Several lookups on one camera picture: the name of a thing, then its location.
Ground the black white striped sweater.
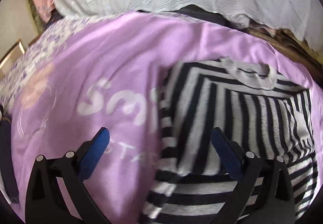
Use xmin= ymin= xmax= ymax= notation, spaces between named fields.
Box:
xmin=138 ymin=58 xmax=318 ymax=223

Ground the lilac printed bed sheet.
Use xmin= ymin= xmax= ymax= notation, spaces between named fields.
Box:
xmin=12 ymin=13 xmax=322 ymax=223

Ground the floral white purple cloth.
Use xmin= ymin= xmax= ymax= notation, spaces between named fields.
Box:
xmin=0 ymin=15 xmax=102 ymax=111

